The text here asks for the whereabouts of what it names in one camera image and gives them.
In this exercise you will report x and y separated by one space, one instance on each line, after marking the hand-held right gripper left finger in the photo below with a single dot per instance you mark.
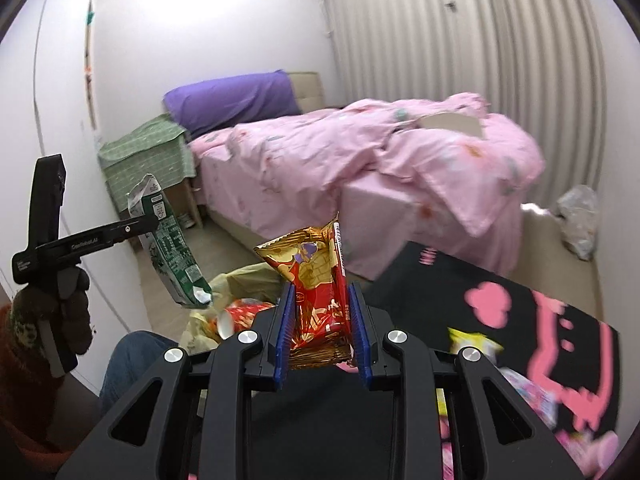
286 335

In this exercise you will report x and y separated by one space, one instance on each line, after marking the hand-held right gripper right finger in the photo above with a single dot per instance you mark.
359 335

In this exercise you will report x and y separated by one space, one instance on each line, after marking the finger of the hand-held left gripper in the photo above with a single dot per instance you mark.
130 230

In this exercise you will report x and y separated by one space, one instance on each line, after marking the green and white packet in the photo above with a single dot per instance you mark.
170 245

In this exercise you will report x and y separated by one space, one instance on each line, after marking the red paper cup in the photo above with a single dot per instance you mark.
245 315

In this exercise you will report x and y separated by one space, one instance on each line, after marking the red and gold snack packet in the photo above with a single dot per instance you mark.
315 280

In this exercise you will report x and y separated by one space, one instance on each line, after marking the yellow plastic bag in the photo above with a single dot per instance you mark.
245 280

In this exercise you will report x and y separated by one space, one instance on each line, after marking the person's left hand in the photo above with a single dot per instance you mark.
75 320

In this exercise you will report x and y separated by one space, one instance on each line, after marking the patterned slipper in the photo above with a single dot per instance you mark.
187 221

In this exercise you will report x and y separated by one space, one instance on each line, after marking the brown nightstand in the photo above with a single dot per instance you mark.
185 200

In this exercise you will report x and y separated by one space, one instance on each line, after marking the green cloth covered nightstand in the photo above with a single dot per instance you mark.
145 160

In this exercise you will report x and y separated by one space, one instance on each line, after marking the black tablecloth with pink hearts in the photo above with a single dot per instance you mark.
425 285

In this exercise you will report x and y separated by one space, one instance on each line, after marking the yellow snack packet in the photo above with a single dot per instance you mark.
475 342

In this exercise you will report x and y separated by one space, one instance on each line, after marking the person's leg in jeans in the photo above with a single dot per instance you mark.
135 355

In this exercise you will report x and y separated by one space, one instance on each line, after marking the bed with pink sheet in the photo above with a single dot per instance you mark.
300 200

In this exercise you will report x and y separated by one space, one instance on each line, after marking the purple pillow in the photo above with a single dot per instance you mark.
230 102

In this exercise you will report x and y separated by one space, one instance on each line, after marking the pink floral duvet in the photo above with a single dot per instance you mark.
375 160

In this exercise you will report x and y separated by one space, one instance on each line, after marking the beige headboard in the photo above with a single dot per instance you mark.
310 90

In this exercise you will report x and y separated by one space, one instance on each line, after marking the white plastic bag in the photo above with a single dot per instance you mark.
580 220

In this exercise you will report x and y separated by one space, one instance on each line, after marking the pleated beige curtain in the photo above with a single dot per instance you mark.
475 50

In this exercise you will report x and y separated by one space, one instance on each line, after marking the black curtain clip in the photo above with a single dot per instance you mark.
451 5

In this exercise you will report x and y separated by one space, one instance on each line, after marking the teal wall sticker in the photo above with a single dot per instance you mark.
90 12

